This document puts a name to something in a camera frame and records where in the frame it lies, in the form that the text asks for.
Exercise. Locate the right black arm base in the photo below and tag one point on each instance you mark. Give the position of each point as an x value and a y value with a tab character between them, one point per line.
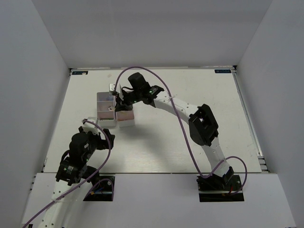
209	192

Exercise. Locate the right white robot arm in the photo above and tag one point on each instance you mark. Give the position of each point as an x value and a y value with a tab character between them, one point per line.
203	127

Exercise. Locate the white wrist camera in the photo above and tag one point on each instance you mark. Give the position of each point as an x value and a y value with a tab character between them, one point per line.
116	90
90	125

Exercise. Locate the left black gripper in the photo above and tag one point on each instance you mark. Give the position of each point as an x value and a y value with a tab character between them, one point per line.
103	143

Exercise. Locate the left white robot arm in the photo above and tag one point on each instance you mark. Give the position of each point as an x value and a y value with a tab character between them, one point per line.
61	200

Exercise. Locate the left blue table label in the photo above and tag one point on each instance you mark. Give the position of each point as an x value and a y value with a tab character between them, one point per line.
79	72

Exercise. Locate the left white organizer bin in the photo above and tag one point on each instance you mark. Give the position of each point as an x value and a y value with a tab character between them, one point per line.
102	109

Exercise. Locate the blue table label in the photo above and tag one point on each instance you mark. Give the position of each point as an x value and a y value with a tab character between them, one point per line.
79	72
222	71

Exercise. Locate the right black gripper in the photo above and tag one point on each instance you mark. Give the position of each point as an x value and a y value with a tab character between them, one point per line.
123	105

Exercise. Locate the right blue table label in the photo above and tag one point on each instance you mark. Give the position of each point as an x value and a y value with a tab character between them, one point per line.
222	71

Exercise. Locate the pink correction tape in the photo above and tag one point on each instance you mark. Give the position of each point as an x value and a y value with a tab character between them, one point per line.
124	116

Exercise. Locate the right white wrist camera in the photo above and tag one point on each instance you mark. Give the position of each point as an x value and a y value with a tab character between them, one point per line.
116	90

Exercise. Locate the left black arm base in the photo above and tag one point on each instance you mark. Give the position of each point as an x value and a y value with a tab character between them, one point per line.
102	189

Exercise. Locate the right white organizer bin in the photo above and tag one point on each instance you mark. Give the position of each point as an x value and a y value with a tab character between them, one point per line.
128	123

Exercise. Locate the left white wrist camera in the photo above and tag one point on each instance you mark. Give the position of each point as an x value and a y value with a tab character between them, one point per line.
90	125

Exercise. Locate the white organizer bin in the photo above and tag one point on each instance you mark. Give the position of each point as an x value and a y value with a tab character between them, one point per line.
102	109
128	123

